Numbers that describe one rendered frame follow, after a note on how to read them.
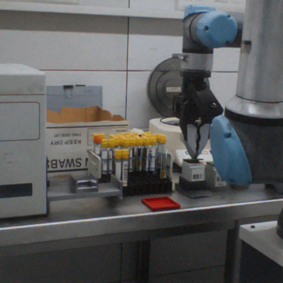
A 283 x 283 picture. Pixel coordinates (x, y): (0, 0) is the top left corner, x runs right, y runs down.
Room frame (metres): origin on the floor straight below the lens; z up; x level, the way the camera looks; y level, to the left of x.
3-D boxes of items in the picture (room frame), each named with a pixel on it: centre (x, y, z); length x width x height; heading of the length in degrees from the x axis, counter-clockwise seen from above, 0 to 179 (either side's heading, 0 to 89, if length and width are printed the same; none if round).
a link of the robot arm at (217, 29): (1.13, -0.16, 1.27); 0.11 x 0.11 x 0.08; 11
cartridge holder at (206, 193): (1.21, -0.13, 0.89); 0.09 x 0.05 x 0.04; 23
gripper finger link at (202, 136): (1.23, -0.14, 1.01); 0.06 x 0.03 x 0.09; 23
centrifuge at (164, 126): (1.54, -0.16, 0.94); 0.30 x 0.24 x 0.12; 14
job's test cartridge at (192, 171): (1.21, -0.13, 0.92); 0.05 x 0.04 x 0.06; 23
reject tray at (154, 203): (1.10, -0.05, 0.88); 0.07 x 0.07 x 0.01; 23
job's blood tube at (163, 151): (1.24, -0.06, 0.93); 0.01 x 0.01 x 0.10; 23
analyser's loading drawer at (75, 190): (1.06, 0.15, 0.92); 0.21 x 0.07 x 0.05; 113
